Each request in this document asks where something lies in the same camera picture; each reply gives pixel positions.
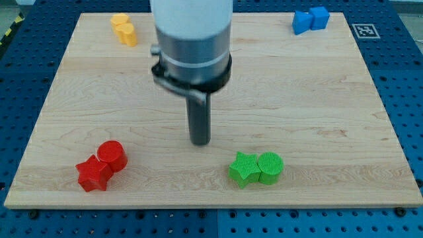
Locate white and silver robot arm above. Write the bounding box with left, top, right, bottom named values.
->
left=150, top=0, right=233, bottom=85

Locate blue triangle block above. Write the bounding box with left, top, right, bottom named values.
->
left=292, top=11, right=313, bottom=35

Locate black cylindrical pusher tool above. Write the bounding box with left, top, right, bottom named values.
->
left=186, top=95, right=211, bottom=146

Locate green star block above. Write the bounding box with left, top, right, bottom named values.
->
left=228, top=151, right=261, bottom=189

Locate green cylinder block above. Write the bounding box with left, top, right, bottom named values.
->
left=258, top=152, right=284, bottom=185

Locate wooden board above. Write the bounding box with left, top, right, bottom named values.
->
left=5, top=13, right=422, bottom=210

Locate red cylinder block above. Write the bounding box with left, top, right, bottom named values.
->
left=97, top=140, right=128, bottom=172

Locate yellow heart block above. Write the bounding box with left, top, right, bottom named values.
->
left=115, top=23, right=137, bottom=47

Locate red star block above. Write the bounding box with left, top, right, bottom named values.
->
left=75, top=155, right=114, bottom=192

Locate blue cube block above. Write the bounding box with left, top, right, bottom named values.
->
left=309, top=6, right=330, bottom=30

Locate white fiducial marker tag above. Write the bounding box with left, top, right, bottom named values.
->
left=352, top=23, right=380, bottom=39

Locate black bolt front left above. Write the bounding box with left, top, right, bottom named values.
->
left=28, top=210, right=40, bottom=219

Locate black bolt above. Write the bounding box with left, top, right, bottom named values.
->
left=28, top=210, right=40, bottom=219
left=394, top=207, right=407, bottom=218

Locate black bolt front right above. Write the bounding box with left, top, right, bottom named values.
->
left=394, top=207, right=407, bottom=218

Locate black clamp ring with lever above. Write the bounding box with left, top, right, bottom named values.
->
left=150, top=54, right=233, bottom=106

